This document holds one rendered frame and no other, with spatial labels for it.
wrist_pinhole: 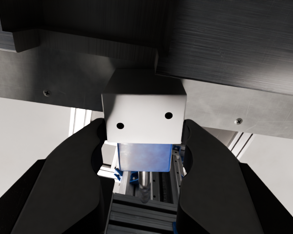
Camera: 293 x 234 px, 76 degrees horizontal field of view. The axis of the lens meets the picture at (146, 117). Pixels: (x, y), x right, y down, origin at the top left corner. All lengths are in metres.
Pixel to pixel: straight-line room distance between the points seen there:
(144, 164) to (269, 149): 1.32
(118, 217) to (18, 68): 0.32
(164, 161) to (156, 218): 0.29
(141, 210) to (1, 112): 1.12
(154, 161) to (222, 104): 0.08
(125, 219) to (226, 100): 0.31
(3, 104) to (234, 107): 1.27
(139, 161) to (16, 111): 1.21
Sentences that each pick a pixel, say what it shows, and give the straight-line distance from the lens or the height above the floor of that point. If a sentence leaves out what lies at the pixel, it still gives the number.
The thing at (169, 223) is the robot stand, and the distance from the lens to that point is 0.44.
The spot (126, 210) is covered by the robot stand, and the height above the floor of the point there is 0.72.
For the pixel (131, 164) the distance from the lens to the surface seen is 0.16.
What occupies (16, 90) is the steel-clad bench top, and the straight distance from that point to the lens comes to 0.20.
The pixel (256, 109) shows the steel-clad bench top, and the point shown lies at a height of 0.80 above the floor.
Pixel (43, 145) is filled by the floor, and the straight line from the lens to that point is 1.40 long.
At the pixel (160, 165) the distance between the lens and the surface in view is 0.16.
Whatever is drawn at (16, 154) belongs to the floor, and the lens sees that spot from 1.55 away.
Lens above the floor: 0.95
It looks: 60 degrees down
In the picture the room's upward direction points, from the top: 178 degrees counter-clockwise
